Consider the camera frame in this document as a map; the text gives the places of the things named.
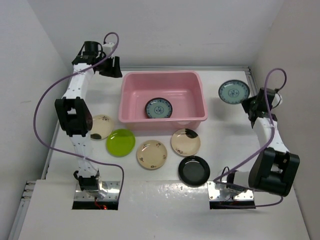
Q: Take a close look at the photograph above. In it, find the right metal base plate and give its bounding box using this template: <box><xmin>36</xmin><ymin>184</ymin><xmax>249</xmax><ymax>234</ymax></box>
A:
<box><xmin>207</xmin><ymin>181</ymin><xmax>254</xmax><ymax>202</ymax></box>

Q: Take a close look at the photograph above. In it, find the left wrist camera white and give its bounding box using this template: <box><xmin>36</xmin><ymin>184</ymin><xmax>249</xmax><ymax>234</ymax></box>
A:
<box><xmin>102</xmin><ymin>42</ymin><xmax>116</xmax><ymax>55</ymax></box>

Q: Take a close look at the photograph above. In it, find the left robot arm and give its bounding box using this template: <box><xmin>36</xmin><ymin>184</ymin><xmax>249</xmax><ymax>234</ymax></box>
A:
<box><xmin>54</xmin><ymin>41</ymin><xmax>122</xmax><ymax>198</ymax></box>

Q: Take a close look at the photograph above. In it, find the lime green plate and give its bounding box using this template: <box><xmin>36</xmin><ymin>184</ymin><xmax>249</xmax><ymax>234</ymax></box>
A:
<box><xmin>106</xmin><ymin>128</ymin><xmax>136</xmax><ymax>157</ymax></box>

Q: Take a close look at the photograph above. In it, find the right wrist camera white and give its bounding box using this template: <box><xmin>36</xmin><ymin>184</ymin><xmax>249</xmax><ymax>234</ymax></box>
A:
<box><xmin>271</xmin><ymin>92</ymin><xmax>283</xmax><ymax>109</ymax></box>

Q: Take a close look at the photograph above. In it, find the metal base plate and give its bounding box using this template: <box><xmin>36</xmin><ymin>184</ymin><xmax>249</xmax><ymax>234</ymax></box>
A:
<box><xmin>207</xmin><ymin>181</ymin><xmax>254</xmax><ymax>202</ymax></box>
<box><xmin>73</xmin><ymin>180</ymin><xmax>121</xmax><ymax>202</ymax></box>

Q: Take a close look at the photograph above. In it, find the cream plate black brushstroke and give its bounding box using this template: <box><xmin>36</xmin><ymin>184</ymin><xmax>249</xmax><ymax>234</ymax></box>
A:
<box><xmin>171</xmin><ymin>128</ymin><xmax>201</xmax><ymax>157</ymax></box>

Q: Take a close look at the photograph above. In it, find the black plate front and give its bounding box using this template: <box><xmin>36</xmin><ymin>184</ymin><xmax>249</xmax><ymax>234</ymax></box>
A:
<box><xmin>178</xmin><ymin>155</ymin><xmax>211</xmax><ymax>188</ymax></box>

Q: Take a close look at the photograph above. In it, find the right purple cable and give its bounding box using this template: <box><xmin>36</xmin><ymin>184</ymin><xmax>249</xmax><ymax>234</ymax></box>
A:
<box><xmin>212</xmin><ymin>68</ymin><xmax>288</xmax><ymax>209</ymax></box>

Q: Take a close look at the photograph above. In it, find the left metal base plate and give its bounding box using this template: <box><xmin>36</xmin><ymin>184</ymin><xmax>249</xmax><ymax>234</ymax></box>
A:
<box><xmin>73</xmin><ymin>180</ymin><xmax>121</xmax><ymax>202</ymax></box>

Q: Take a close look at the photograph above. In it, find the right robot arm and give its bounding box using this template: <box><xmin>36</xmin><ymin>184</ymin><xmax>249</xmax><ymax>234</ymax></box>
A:
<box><xmin>226</xmin><ymin>87</ymin><xmax>300</xmax><ymax>197</ymax></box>

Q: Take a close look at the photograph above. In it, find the cream floral plate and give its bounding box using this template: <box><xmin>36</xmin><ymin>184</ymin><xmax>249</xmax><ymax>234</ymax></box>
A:
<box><xmin>136</xmin><ymin>139</ymin><xmax>168</xmax><ymax>171</ymax></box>

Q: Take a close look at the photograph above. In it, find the pink plastic bin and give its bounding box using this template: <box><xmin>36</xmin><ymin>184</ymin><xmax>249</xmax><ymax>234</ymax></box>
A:
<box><xmin>118</xmin><ymin>71</ymin><xmax>208</xmax><ymax>131</ymax></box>

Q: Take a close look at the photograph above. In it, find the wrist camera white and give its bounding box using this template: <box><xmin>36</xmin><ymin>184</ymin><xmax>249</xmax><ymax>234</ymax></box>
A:
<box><xmin>271</xmin><ymin>92</ymin><xmax>283</xmax><ymax>109</ymax></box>
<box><xmin>102</xmin><ymin>42</ymin><xmax>116</xmax><ymax>55</ymax></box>

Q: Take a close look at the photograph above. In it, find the purple cable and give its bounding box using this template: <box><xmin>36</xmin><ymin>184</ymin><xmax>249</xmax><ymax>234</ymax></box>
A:
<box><xmin>212</xmin><ymin>68</ymin><xmax>288</xmax><ymax>209</ymax></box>
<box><xmin>33</xmin><ymin>31</ymin><xmax>125</xmax><ymax>201</ymax></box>

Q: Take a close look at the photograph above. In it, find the blue patterned plate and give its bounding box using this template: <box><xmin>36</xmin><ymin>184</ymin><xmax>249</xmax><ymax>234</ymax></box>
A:
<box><xmin>144</xmin><ymin>97</ymin><xmax>173</xmax><ymax>119</ymax></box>
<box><xmin>218</xmin><ymin>79</ymin><xmax>251</xmax><ymax>105</ymax></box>

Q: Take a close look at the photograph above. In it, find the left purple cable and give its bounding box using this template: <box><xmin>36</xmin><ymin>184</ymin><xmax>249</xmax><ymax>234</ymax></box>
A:
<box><xmin>33</xmin><ymin>31</ymin><xmax>125</xmax><ymax>201</ymax></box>

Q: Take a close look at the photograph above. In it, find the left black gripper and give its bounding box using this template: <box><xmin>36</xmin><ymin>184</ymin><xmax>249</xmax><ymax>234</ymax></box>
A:
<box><xmin>95</xmin><ymin>54</ymin><xmax>121</xmax><ymax>78</ymax></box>

